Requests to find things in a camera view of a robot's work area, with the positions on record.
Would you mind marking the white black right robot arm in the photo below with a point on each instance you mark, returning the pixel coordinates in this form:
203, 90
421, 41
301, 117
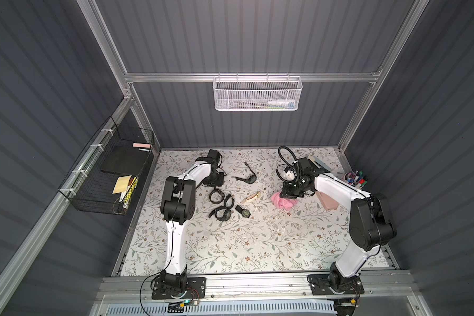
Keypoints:
371, 225

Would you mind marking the beige strap watch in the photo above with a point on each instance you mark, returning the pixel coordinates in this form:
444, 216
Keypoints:
253, 197

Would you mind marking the yellow sticky note pad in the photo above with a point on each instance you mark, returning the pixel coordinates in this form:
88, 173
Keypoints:
122, 184

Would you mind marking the pink case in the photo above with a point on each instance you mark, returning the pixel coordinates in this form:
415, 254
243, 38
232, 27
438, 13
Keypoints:
327, 202

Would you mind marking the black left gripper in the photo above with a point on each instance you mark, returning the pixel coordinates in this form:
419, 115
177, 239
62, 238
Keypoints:
215, 178

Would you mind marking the black wire basket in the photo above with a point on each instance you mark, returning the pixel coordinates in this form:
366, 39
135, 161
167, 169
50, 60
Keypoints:
90, 190

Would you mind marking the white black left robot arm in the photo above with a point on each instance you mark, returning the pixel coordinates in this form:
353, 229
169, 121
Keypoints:
177, 207

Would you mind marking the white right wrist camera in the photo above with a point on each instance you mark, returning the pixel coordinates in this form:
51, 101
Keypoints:
289, 174

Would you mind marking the green dial watch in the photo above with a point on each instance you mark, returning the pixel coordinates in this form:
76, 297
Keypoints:
245, 213

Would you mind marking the black watch lower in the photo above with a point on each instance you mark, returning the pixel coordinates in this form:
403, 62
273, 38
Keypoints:
222, 213

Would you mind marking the white wire basket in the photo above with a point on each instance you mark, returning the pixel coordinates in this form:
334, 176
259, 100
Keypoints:
257, 93

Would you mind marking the pink cloth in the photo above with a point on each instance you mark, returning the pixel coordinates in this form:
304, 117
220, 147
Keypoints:
283, 203

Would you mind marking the black notebook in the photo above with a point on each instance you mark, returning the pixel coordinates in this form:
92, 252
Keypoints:
125, 161

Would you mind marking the pink pen cup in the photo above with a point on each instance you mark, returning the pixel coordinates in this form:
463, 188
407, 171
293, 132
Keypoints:
352, 181

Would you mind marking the black strap wristwatch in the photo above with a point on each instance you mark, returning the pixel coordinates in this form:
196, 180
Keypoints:
251, 179

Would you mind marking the black watch upper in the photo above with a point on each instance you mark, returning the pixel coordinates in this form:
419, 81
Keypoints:
216, 196

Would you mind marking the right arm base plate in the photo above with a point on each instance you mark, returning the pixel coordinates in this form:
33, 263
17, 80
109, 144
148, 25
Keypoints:
332, 283

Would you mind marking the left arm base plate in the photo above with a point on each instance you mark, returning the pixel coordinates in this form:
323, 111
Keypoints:
186, 288

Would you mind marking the coloured markers bunch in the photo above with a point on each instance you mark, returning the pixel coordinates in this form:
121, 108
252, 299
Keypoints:
361, 174

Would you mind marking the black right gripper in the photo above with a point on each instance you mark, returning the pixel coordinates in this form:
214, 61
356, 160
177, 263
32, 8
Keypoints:
291, 189

